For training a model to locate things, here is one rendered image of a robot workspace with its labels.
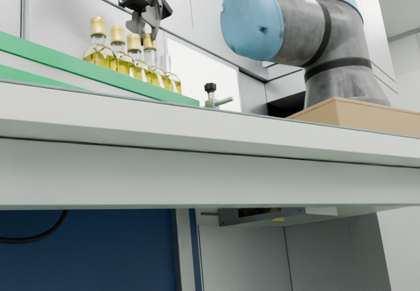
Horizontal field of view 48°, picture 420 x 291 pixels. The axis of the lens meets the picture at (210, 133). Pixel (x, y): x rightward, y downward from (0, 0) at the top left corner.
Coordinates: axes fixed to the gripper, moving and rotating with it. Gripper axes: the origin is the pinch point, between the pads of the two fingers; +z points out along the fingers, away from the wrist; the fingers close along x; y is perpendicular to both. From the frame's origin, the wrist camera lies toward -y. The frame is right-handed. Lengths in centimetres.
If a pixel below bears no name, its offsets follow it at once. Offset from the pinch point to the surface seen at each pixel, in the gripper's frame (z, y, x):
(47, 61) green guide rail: 23.6, 40.4, 14.1
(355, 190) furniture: 50, 16, 53
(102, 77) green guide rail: 23.3, 28.6, 14.0
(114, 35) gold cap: 4.1, 13.2, 1.0
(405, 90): -81, -363, -19
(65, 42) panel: 2.5, 17.6, -11.7
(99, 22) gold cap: 2.9, 18.2, 1.8
